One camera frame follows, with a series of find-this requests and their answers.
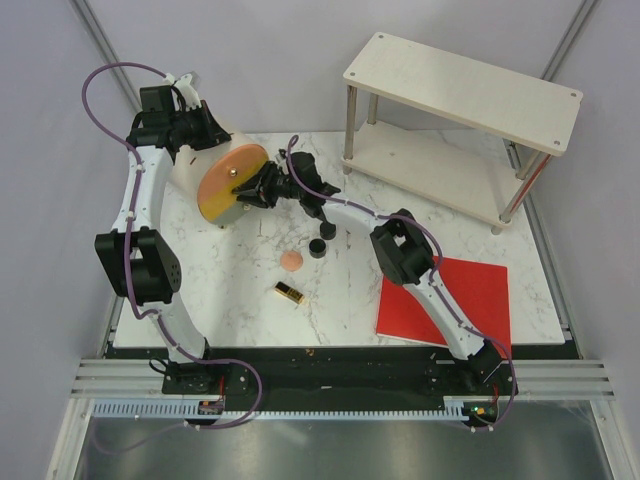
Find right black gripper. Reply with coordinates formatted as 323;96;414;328
232;161;304;210

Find yellow drawer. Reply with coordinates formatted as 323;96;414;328
197;186;237;223

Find orange top drawer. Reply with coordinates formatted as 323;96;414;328
197;144;269;203

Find cream drawer organizer shell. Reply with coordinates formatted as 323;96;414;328
169;116;253;203

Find pink makeup sponge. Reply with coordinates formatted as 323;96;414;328
280;251;304;272

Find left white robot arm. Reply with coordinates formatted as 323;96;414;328
94;73;231;393

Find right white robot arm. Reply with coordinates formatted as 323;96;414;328
233;152;506;394

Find grey bottom drawer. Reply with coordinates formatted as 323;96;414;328
214;202;251;229

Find black round jar lower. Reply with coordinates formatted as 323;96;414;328
308;238;327;259

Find black round jar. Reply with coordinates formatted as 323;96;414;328
308;238;327;259
320;222;337;241

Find black round jar upper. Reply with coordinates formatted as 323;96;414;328
320;222;337;241

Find gold black lipstick box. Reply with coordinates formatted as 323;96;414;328
274;281;305;304

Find red notebook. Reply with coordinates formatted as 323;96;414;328
376;258;511;347

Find cream two-tier shelf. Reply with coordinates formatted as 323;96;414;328
343;32;583;233

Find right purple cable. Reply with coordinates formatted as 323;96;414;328
284;133;521;432

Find purple cable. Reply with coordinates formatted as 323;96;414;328
79;59;265;431
284;133;521;432

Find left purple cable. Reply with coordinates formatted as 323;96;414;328
79;59;265;431

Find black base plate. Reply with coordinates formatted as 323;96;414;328
149;346;517;398

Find white slotted cable duct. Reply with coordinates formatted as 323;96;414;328
91;398;497;421

